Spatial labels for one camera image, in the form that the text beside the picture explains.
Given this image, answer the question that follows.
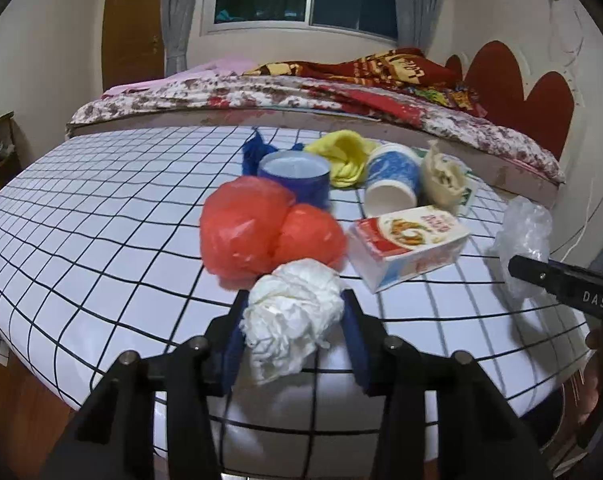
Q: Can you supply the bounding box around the wooden door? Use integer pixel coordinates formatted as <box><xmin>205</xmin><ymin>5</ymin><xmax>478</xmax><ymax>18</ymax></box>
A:
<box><xmin>102</xmin><ymin>0</ymin><xmax>166</xmax><ymax>92</ymax></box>

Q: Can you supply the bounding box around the person's right hand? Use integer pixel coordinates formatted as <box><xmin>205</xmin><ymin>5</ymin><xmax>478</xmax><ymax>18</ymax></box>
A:
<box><xmin>584</xmin><ymin>329</ymin><xmax>603</xmax><ymax>411</ymax></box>

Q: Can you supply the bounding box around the blue round container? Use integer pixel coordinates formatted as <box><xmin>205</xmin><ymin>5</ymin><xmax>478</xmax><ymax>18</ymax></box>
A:
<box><xmin>258</xmin><ymin>150</ymin><xmax>331</xmax><ymax>212</ymax></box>

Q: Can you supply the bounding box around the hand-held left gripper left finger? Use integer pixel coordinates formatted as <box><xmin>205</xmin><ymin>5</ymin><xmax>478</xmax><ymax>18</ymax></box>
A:
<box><xmin>39</xmin><ymin>289</ymin><xmax>252</xmax><ymax>480</ymax></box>

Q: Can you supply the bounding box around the white grid tablecloth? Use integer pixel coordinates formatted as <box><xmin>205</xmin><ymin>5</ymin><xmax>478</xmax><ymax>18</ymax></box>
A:
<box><xmin>0</xmin><ymin>125</ymin><xmax>602</xmax><ymax>480</ymax></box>

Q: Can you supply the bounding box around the white tissue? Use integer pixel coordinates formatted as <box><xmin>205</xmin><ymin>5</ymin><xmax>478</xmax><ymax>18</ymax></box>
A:
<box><xmin>239</xmin><ymin>258</ymin><xmax>347</xmax><ymax>386</ymax></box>

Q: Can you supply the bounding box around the red printed blanket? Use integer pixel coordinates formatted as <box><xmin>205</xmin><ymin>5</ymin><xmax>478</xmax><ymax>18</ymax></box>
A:
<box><xmin>244</xmin><ymin>47</ymin><xmax>488</xmax><ymax>119</ymax></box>

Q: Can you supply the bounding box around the bed with floral blankets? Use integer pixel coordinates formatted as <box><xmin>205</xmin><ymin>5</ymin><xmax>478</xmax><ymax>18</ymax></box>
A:
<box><xmin>69</xmin><ymin>71</ymin><xmax>565</xmax><ymax>184</ymax></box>

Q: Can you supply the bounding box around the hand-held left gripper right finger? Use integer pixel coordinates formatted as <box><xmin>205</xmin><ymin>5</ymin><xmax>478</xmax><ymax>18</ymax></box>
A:
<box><xmin>341</xmin><ymin>289</ymin><xmax>552</xmax><ymax>480</ymax></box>

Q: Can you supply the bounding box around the yellow cloth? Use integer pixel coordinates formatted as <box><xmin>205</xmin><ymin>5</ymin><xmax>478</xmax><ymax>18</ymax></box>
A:
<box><xmin>304</xmin><ymin>130</ymin><xmax>382</xmax><ymax>190</ymax></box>

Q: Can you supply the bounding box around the cream crumpled paper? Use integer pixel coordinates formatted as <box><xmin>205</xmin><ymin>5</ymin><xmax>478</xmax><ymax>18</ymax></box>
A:
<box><xmin>421</xmin><ymin>139</ymin><xmax>469</xmax><ymax>209</ymax></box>

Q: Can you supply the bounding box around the white wall cable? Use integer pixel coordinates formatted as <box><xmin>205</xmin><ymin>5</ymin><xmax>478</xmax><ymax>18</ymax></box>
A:
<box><xmin>551</xmin><ymin>199</ymin><xmax>603</xmax><ymax>257</ymax></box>

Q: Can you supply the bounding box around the blue cloth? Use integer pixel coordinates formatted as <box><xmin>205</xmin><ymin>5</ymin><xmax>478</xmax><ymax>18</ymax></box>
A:
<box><xmin>242</xmin><ymin>129</ymin><xmax>305</xmax><ymax>176</ymax></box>

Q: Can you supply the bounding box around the clear plastic bag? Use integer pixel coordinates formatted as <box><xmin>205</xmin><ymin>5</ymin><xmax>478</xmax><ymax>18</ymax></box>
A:
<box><xmin>491</xmin><ymin>195</ymin><xmax>555</xmax><ymax>301</ymax></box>

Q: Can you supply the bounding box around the grey curtain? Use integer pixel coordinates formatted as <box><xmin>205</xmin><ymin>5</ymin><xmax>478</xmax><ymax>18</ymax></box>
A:
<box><xmin>391</xmin><ymin>0</ymin><xmax>445</xmax><ymax>59</ymax></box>
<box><xmin>162</xmin><ymin>0</ymin><xmax>218</xmax><ymax>74</ymax></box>

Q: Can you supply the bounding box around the red plastic bag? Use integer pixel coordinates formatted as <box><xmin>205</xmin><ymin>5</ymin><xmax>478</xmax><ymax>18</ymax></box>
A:
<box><xmin>274</xmin><ymin>203</ymin><xmax>348</xmax><ymax>271</ymax></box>
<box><xmin>199</xmin><ymin>176</ymin><xmax>296</xmax><ymax>279</ymax></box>

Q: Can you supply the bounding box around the red and white box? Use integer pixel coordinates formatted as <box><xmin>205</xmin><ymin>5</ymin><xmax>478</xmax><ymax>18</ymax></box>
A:
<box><xmin>348</xmin><ymin>207</ymin><xmax>471</xmax><ymax>294</ymax></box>

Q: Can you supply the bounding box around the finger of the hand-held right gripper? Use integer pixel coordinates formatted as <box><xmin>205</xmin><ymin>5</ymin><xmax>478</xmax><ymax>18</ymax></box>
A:
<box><xmin>507</xmin><ymin>255</ymin><xmax>603</xmax><ymax>324</ymax></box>

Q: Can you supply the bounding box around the pink blanket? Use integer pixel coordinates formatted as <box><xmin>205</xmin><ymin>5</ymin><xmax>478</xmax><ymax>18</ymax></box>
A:
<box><xmin>102</xmin><ymin>57</ymin><xmax>260</xmax><ymax>99</ymax></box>

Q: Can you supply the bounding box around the red headboard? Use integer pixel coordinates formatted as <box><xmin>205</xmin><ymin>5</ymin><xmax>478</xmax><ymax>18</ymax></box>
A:
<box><xmin>444</xmin><ymin>39</ymin><xmax>575</xmax><ymax>162</ymax></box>

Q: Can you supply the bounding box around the blue and white paper cup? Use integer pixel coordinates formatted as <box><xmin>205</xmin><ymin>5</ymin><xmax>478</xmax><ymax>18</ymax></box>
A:
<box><xmin>364</xmin><ymin>142</ymin><xmax>423</xmax><ymax>217</ymax></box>

